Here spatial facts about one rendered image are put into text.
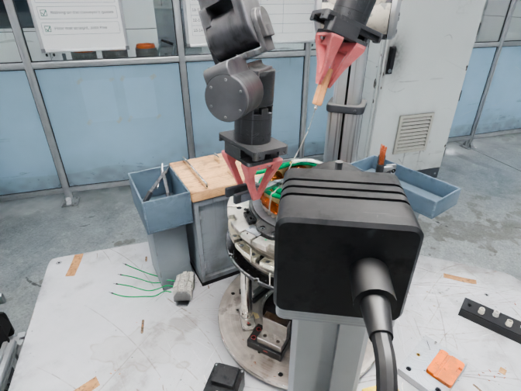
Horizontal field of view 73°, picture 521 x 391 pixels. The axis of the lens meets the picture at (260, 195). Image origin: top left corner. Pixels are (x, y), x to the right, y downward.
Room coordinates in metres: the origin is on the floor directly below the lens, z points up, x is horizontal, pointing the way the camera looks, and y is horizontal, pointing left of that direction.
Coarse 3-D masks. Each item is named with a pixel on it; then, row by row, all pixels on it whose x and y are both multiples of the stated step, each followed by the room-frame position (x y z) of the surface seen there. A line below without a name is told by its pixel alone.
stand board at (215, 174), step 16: (192, 160) 0.88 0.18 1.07; (208, 160) 0.88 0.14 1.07; (224, 160) 0.88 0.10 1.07; (192, 176) 0.78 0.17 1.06; (208, 176) 0.78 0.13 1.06; (224, 176) 0.78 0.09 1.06; (240, 176) 0.78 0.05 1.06; (256, 176) 0.78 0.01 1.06; (192, 192) 0.70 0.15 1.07; (208, 192) 0.71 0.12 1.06; (224, 192) 0.73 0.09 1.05
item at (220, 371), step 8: (216, 368) 0.42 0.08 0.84; (224, 368) 0.42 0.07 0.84; (232, 368) 0.42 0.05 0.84; (216, 376) 0.40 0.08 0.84; (224, 376) 0.40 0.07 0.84; (232, 376) 0.40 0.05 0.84; (240, 376) 0.41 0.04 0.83; (208, 384) 0.40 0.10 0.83; (216, 384) 0.39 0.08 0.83; (224, 384) 0.39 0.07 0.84; (232, 384) 0.39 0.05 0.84; (240, 384) 0.40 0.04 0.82
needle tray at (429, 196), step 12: (372, 156) 0.91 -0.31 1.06; (360, 168) 0.83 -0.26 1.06; (372, 168) 0.91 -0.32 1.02; (396, 168) 0.85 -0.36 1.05; (408, 168) 0.83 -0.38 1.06; (408, 180) 0.82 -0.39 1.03; (420, 180) 0.80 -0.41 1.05; (432, 180) 0.77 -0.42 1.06; (408, 192) 0.71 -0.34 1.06; (420, 192) 0.77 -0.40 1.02; (432, 192) 0.77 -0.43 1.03; (444, 192) 0.74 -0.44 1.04; (456, 192) 0.71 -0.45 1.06; (420, 204) 0.68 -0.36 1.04; (432, 204) 0.66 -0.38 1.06; (444, 204) 0.68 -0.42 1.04; (456, 204) 0.72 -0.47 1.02; (432, 216) 0.66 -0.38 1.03
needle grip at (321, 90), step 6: (330, 72) 0.59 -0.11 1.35; (324, 78) 0.59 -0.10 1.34; (318, 84) 0.59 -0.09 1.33; (324, 84) 0.58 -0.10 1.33; (318, 90) 0.58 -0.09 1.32; (324, 90) 0.58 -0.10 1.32; (318, 96) 0.58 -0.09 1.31; (324, 96) 0.58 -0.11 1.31; (312, 102) 0.58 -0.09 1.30; (318, 102) 0.58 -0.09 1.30
